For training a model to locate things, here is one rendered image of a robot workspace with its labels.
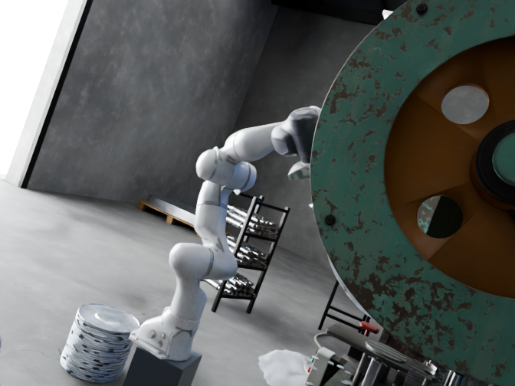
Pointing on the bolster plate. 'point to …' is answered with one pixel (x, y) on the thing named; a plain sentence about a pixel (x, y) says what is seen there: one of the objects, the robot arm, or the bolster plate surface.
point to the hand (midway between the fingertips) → (342, 235)
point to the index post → (372, 372)
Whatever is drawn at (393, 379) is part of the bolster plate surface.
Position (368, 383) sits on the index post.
